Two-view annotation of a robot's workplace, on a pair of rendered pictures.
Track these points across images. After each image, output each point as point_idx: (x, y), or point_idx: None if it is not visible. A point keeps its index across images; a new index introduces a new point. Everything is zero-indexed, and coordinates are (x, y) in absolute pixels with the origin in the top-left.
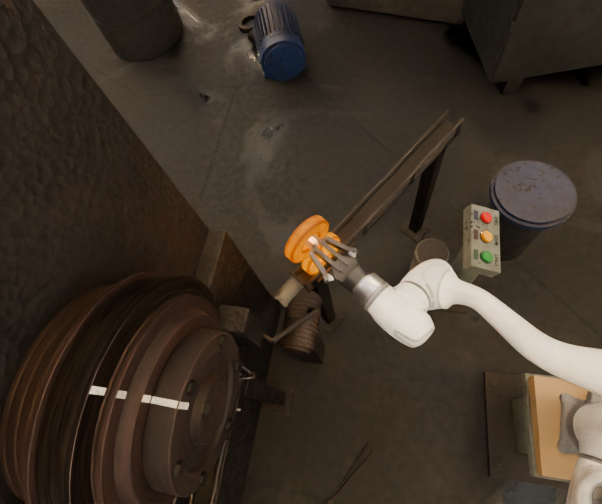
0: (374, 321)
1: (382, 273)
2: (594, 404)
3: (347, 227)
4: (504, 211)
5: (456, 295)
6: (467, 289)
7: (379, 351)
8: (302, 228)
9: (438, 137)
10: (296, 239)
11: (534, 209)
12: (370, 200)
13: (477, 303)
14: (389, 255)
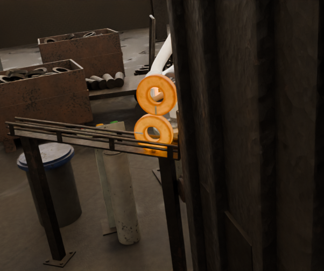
0: (165, 250)
1: (115, 261)
2: (173, 108)
3: (119, 148)
4: (63, 158)
5: (159, 69)
6: (155, 65)
7: (189, 239)
8: (155, 74)
9: (25, 133)
10: (164, 76)
11: (60, 149)
12: (90, 144)
13: (162, 58)
14: (94, 263)
